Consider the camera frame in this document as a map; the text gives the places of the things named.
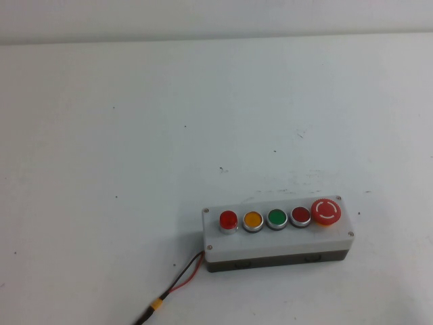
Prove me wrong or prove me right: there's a green push button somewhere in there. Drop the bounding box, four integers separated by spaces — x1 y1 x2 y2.
265 208 289 232

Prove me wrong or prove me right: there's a white and grey button box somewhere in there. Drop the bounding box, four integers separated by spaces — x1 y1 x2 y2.
202 194 355 274

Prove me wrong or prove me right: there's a dark red push button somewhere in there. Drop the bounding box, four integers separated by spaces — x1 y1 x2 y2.
290 206 312 229

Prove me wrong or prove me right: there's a black wire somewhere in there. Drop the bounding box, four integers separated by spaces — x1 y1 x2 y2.
133 252 206 325

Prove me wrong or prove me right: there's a red mushroom emergency stop button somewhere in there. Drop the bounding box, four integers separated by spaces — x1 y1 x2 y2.
311 198 342 228

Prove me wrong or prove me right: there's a red indicator lamp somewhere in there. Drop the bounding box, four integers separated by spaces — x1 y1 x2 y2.
219 210 240 236

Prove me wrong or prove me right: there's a yellow push button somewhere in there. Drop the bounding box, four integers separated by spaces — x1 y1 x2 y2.
242 211 264 234

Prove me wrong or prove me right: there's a red wire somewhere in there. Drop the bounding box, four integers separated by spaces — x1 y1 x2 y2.
165 257 206 294

